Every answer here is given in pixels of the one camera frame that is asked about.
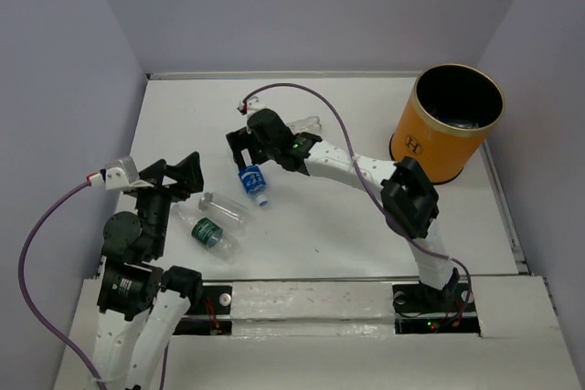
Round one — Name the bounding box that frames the green label plastic bottle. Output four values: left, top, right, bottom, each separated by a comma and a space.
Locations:
176, 210, 241, 264

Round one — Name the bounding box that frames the silver bolt right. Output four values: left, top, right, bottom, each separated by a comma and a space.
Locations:
393, 291, 406, 306

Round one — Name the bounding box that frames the orange cylindrical bin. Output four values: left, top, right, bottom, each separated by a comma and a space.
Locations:
388, 64, 505, 184

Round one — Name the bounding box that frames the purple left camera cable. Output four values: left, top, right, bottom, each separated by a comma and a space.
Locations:
17, 182, 104, 385

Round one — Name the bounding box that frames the silver bolt left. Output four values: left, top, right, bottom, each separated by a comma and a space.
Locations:
218, 293, 231, 307

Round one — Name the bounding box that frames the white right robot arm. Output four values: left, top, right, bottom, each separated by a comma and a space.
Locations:
226, 109, 473, 313

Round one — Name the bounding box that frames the clear plastic bottle no label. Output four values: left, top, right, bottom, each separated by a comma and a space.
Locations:
197, 192, 250, 231

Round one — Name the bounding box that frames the purple camera cable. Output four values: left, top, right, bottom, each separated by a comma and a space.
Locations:
17, 182, 104, 385
241, 82, 473, 332

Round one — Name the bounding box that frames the red cap small bottle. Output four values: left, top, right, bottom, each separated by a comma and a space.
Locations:
286, 116, 322, 135

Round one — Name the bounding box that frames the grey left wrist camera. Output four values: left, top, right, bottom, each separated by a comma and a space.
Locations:
86, 156, 140, 191

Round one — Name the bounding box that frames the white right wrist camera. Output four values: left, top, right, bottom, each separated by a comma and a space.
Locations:
237, 95, 266, 117

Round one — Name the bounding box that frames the silver bolt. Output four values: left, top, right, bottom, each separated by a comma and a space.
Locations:
218, 293, 231, 307
393, 291, 406, 306

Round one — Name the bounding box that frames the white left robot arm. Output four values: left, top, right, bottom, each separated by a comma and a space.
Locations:
88, 152, 204, 389

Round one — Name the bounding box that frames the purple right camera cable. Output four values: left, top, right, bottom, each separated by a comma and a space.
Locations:
241, 82, 473, 332

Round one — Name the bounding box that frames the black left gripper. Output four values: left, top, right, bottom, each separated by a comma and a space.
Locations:
133, 149, 205, 254

